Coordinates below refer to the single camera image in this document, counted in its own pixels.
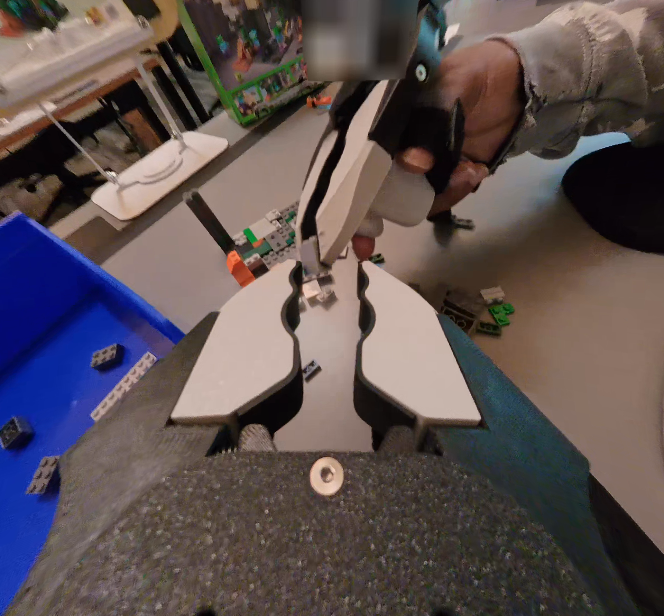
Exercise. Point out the light grey long lego plate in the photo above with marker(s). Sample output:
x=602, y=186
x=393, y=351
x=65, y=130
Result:
x=124, y=385

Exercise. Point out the grey six-stud lego plate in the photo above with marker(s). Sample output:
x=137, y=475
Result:
x=44, y=473

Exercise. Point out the dark grey four-stud lego plate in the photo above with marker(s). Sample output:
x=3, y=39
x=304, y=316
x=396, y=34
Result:
x=311, y=255

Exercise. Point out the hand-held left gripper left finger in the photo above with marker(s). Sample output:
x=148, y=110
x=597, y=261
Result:
x=238, y=362

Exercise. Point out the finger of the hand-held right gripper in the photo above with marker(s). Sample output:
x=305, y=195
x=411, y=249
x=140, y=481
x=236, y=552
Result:
x=352, y=190
x=311, y=196

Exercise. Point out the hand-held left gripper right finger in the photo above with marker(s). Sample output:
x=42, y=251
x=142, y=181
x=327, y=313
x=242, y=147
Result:
x=415, y=367

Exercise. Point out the black office chair seat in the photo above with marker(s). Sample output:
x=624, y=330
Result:
x=617, y=196

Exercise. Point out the light grey log lego brick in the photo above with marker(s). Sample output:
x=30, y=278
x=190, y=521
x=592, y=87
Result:
x=493, y=293

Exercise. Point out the lego set box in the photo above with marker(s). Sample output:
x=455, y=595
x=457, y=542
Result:
x=249, y=55

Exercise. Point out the dark grey studded lego brick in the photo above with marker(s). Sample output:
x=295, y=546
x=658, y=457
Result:
x=461, y=297

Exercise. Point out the person's right hand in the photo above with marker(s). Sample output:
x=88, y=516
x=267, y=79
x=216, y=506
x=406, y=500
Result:
x=482, y=97

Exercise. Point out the light grey smooth lego piece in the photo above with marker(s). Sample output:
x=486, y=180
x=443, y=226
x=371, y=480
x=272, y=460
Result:
x=314, y=292

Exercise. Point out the wooden office desk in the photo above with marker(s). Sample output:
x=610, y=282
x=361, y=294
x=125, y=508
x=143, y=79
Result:
x=78, y=102

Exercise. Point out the blue plastic storage bin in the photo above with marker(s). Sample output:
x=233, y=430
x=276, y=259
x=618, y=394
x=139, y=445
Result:
x=52, y=315

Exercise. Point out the short dark grey lego plate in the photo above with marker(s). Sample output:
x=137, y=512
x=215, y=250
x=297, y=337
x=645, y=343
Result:
x=461, y=221

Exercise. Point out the bright green lego corner plate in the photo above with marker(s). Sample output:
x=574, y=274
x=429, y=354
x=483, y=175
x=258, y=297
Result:
x=500, y=312

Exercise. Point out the small dark grey lego plate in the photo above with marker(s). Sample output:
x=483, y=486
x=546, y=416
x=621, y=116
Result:
x=311, y=368

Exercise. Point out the orange lego minifigure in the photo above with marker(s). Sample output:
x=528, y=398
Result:
x=319, y=101

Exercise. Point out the small dark grey lego brick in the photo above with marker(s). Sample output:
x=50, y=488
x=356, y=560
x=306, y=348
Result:
x=15, y=432

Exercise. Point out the white stand base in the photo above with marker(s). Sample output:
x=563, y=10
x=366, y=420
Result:
x=155, y=175

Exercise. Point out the grey and orange lego build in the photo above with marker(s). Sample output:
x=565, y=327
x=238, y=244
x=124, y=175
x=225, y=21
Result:
x=264, y=234

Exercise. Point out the lego instruction booklet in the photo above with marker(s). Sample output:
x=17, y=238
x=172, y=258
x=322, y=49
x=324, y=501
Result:
x=31, y=4

